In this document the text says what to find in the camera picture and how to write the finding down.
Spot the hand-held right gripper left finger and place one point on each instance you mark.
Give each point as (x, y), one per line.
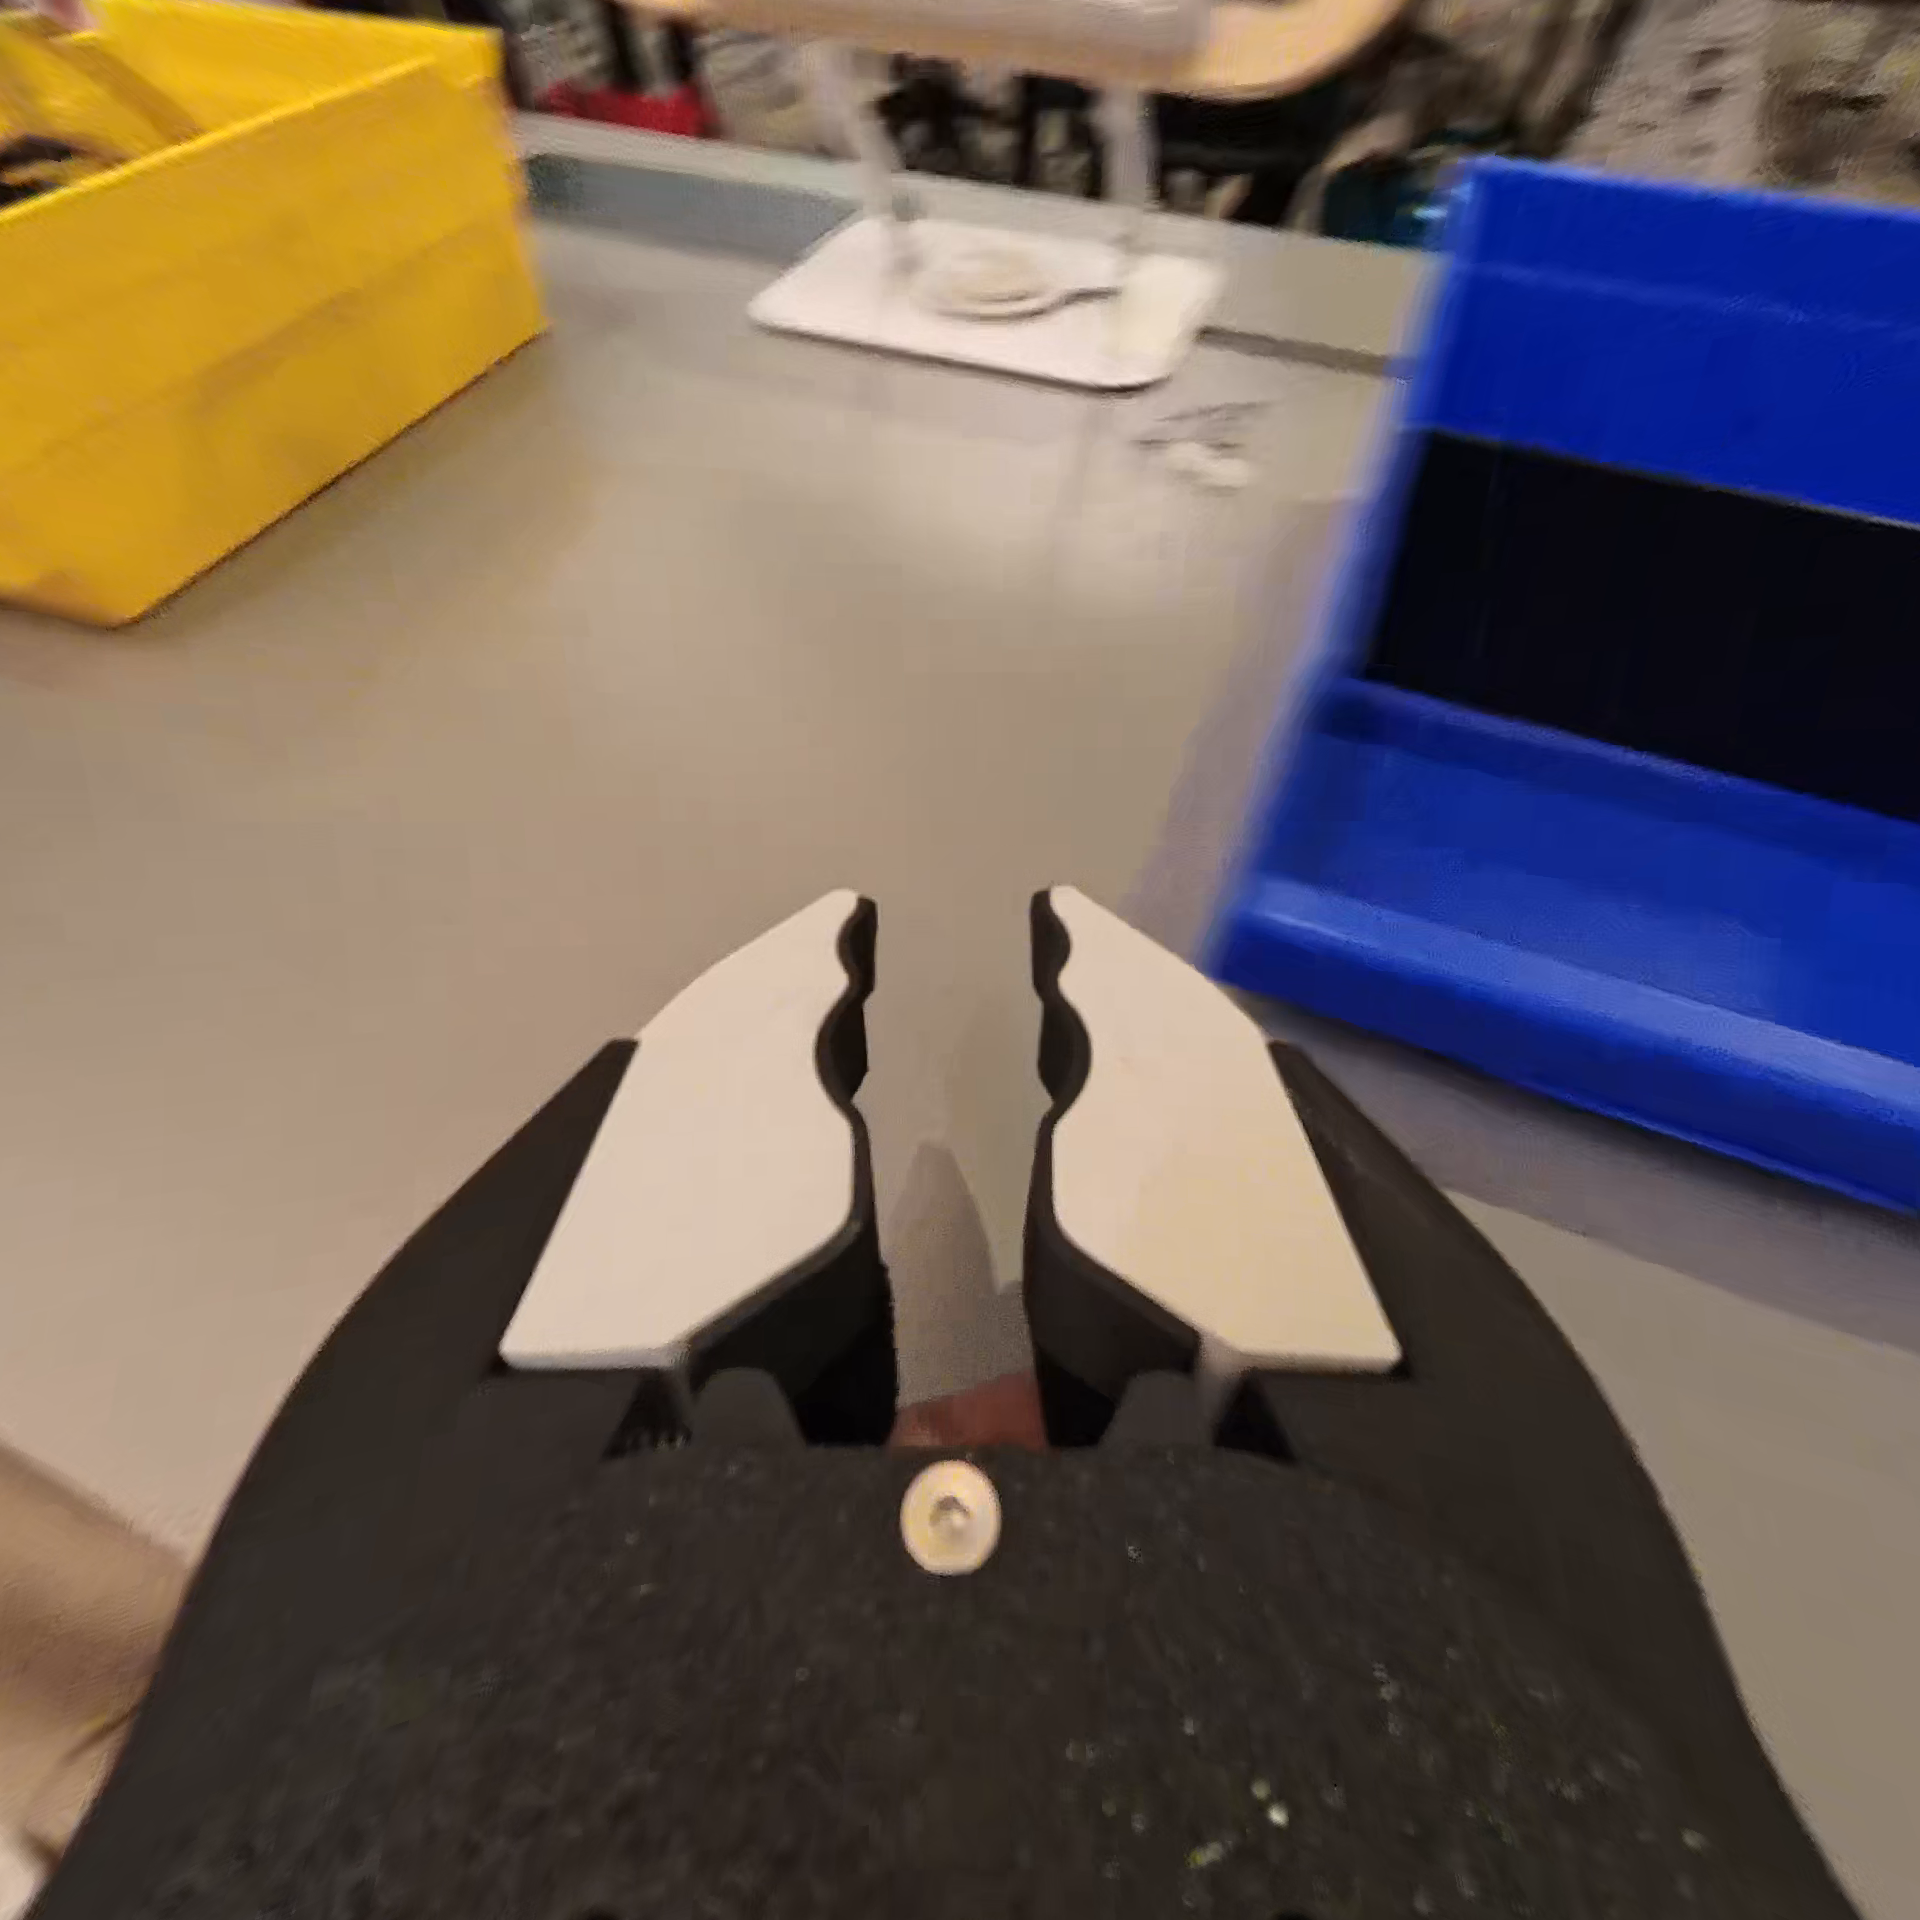
(721, 1184)

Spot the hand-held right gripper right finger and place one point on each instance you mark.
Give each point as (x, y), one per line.
(1201, 1184)

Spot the blue storage bin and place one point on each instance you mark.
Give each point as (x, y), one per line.
(1575, 932)

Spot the yellow storage bin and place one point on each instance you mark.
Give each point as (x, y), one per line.
(255, 329)

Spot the grey desk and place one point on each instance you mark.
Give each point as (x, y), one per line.
(675, 674)

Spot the black divider of blue bin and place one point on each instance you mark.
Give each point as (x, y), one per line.
(1651, 599)

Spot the white stand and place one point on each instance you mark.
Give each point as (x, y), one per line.
(1080, 329)

